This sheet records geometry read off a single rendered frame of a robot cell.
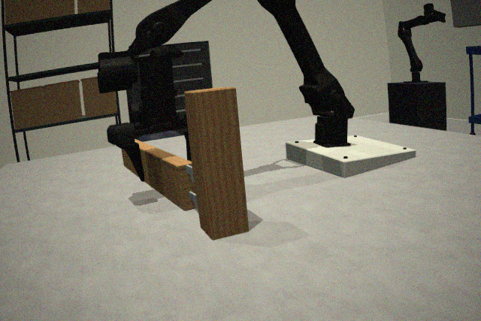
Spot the long wooden board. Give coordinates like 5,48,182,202
122,139,198,211

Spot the wooden headboard post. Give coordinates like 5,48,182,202
184,87,250,241

